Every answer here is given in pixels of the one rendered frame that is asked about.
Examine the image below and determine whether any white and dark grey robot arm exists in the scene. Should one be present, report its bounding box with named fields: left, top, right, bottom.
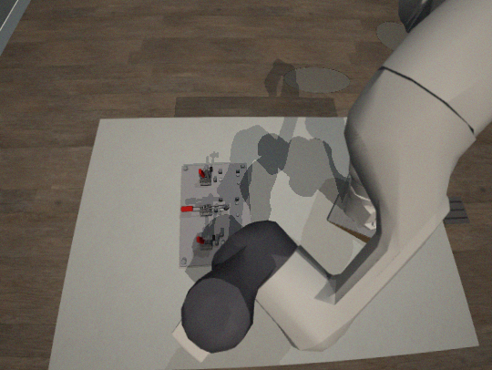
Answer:
left=172, top=0, right=492, bottom=363

